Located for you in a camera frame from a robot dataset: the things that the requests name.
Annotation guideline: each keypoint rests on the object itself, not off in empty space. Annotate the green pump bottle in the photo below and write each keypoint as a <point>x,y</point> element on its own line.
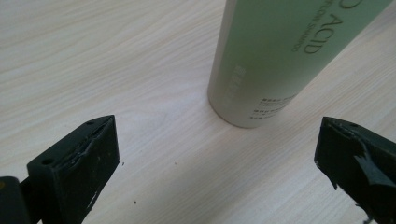
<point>274,62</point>

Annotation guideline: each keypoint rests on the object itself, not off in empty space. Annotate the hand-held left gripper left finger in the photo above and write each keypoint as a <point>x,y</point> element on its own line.
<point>74,174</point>

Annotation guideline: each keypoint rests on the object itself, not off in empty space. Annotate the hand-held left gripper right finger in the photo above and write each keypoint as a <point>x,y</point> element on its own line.
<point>358,168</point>

